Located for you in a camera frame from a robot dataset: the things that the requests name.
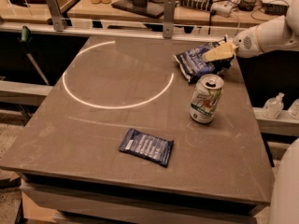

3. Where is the white power adapter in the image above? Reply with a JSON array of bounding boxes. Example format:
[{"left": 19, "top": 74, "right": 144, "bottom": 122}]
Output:
[{"left": 211, "top": 3, "right": 233, "bottom": 18}]

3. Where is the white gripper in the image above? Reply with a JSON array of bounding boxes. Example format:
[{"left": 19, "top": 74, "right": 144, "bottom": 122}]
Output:
[{"left": 202, "top": 26, "right": 262, "bottom": 63}]

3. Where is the blue chip bag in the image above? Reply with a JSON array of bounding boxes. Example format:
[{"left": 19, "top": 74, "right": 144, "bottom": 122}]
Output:
[{"left": 174, "top": 41, "right": 234, "bottom": 83}]

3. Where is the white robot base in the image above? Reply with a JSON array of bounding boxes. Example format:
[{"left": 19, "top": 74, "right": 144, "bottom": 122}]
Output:
[{"left": 268, "top": 139, "right": 299, "bottom": 224}]

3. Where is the metal bracket post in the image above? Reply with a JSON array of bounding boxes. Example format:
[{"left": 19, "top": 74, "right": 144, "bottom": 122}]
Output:
[
  {"left": 163, "top": 0, "right": 176, "bottom": 38},
  {"left": 45, "top": 0, "right": 66, "bottom": 32}
]

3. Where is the black monitor stand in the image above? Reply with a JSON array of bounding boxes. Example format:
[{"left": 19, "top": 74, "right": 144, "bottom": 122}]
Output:
[{"left": 112, "top": 0, "right": 164, "bottom": 19}]

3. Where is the green handled tool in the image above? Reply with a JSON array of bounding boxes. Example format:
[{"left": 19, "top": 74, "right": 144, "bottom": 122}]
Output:
[{"left": 18, "top": 25, "right": 50, "bottom": 85}]

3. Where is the clear sanitizer bottle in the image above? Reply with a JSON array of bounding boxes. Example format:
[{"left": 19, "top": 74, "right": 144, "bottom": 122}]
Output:
[{"left": 262, "top": 92, "right": 284, "bottom": 119}]

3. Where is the left metal bracket post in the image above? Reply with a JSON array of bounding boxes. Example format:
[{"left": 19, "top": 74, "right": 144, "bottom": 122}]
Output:
[{"left": 45, "top": 0, "right": 66, "bottom": 32}]

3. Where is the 7up soda can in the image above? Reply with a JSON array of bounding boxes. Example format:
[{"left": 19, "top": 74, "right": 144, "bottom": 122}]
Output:
[{"left": 190, "top": 74, "right": 224, "bottom": 123}]

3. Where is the right metal bracket post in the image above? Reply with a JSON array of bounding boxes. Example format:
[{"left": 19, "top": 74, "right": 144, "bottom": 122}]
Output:
[{"left": 163, "top": 0, "right": 176, "bottom": 38}]

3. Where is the black power strip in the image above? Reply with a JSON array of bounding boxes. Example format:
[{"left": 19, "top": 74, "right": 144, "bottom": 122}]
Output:
[{"left": 179, "top": 0, "right": 212, "bottom": 12}]

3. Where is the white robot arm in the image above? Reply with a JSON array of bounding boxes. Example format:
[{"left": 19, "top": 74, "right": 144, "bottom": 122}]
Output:
[{"left": 202, "top": 0, "right": 299, "bottom": 62}]

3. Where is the dark blue snack packet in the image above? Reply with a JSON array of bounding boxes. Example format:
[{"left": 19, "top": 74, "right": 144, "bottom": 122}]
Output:
[{"left": 119, "top": 128, "right": 174, "bottom": 167}]

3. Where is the black device box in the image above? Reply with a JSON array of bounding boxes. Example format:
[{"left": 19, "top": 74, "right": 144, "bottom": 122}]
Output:
[{"left": 262, "top": 3, "right": 289, "bottom": 16}]

